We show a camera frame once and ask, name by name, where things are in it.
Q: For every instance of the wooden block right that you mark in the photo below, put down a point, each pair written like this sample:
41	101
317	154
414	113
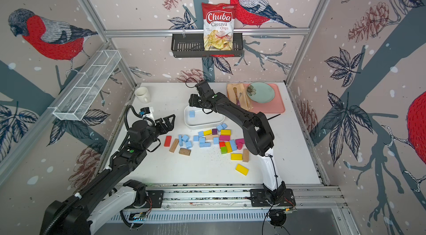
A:
246	155

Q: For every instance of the yellow block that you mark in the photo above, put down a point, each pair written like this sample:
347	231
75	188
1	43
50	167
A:
225	132
241	169
236	157

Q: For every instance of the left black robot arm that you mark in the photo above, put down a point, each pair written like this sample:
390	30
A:
85	212

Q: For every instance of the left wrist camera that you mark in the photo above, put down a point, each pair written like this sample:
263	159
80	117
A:
147	112

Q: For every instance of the white ceramic mug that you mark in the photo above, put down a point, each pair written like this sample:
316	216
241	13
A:
143	95

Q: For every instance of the yellow block top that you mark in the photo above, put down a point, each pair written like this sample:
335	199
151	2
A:
225	132

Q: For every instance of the black wall basket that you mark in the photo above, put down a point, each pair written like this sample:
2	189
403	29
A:
192	46

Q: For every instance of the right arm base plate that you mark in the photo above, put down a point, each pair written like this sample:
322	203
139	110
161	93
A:
262	198

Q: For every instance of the brown wooden block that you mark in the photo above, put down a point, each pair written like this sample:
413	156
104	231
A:
185	151

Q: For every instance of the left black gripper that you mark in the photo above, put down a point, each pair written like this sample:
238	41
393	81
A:
169	126

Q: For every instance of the Chuba cassava chips bag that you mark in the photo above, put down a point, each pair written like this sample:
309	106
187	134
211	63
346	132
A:
218	25

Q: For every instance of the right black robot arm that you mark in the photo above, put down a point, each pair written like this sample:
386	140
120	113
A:
257	133

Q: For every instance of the white ceramic serving dish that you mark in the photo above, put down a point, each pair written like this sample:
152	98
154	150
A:
201	119

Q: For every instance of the blue block pair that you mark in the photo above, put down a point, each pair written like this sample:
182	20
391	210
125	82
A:
184	141

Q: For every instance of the blue blocks top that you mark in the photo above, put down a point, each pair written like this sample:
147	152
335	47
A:
221	127

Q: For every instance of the long wooden block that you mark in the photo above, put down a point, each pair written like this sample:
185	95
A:
174	145

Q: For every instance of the green ceramic plate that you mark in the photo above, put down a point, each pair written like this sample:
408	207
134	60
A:
260	92

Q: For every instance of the yellow block middle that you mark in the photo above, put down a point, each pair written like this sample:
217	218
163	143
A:
236	157

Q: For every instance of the red block left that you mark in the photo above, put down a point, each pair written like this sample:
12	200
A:
168	141

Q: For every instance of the yellow block front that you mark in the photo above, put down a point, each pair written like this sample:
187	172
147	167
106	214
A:
241	169

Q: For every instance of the beige cloth napkin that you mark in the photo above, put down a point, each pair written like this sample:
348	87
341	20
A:
244	99

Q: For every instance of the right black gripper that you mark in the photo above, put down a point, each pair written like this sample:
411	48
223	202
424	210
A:
192	100

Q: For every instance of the magenta block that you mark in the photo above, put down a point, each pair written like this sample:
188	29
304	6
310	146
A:
224	138

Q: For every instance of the green block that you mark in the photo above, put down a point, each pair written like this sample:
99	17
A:
223	150

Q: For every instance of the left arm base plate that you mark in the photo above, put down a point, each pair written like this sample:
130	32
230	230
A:
153	199

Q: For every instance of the white wire wall basket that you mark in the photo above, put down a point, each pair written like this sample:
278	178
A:
90	82

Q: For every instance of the pink plastic tray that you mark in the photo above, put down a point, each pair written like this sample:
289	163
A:
276	106

